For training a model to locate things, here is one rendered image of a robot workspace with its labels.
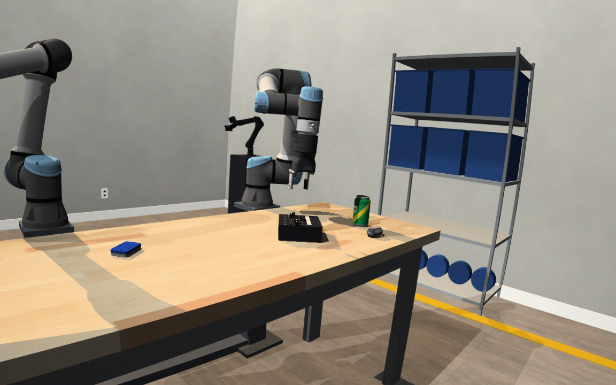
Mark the green and yellow drink can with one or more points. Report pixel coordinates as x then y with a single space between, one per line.
361 211

